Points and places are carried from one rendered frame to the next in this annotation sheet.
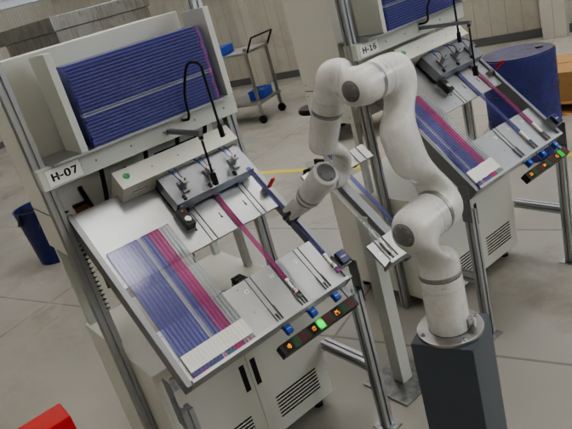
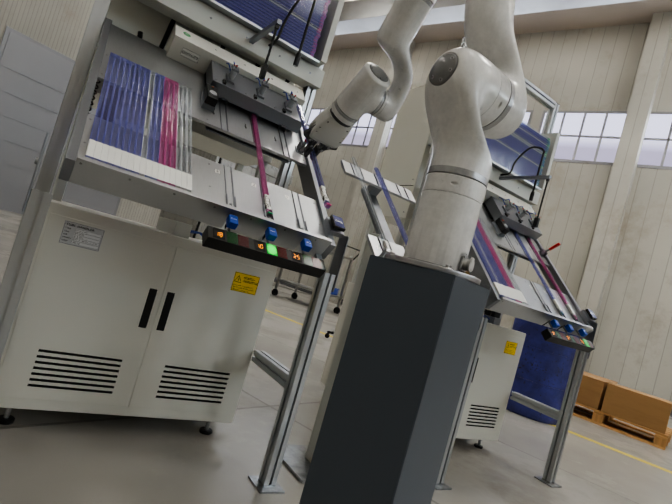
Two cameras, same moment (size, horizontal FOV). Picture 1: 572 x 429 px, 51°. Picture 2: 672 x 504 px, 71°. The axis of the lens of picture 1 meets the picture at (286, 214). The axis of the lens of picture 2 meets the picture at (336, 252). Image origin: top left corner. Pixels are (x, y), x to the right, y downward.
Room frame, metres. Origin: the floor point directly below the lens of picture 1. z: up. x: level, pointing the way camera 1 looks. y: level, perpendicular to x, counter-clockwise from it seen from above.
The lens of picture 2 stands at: (0.54, -0.19, 0.65)
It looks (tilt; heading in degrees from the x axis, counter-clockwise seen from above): 2 degrees up; 1
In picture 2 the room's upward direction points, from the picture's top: 16 degrees clockwise
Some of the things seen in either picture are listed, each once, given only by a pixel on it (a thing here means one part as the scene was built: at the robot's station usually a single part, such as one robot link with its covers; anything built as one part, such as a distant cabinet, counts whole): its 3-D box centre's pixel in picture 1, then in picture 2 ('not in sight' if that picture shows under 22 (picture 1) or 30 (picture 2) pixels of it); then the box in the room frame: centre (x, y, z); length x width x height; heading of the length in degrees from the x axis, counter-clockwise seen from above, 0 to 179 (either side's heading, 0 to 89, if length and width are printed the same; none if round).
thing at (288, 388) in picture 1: (213, 363); (131, 311); (2.24, 0.48, 0.31); 0.70 x 0.65 x 0.62; 123
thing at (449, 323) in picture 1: (445, 301); (443, 227); (1.47, -0.37, 0.79); 0.19 x 0.19 x 0.18
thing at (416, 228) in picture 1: (426, 241); (462, 118); (1.45, -0.34, 1.00); 0.19 x 0.12 x 0.24; 128
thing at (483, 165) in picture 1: (443, 166); (464, 309); (2.89, -0.85, 0.65); 1.01 x 0.73 x 1.29; 33
